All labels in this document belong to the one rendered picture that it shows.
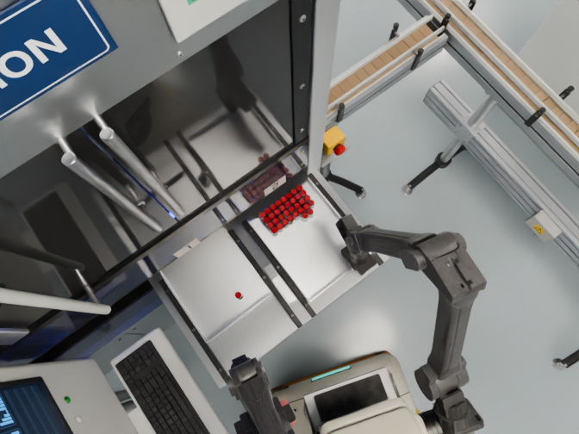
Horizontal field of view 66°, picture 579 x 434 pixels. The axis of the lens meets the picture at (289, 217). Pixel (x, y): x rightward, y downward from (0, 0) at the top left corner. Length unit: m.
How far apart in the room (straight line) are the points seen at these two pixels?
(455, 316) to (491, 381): 1.65
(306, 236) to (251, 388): 0.69
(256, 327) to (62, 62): 1.10
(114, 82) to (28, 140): 0.14
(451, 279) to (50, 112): 0.70
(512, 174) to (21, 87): 1.90
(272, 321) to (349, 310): 0.95
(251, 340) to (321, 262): 0.35
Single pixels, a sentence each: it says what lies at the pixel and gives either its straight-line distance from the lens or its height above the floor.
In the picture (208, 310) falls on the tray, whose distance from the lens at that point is 1.54.
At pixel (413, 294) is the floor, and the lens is 2.47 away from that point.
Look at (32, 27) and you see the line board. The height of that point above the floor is 1.99.
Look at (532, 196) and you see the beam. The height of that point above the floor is 0.55.
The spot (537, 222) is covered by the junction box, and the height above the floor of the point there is 0.53.
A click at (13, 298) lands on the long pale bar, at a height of 1.60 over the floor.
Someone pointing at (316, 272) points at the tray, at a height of 0.88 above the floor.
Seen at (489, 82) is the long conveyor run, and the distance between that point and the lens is 1.88.
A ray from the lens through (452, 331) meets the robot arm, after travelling 0.98.
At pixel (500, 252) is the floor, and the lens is 2.65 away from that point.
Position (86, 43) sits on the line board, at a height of 1.93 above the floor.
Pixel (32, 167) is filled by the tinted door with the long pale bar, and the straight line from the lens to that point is 0.77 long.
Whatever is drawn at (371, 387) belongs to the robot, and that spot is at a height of 1.04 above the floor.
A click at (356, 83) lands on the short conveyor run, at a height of 0.93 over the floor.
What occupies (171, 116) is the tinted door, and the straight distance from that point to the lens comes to 0.83.
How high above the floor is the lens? 2.39
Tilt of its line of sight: 75 degrees down
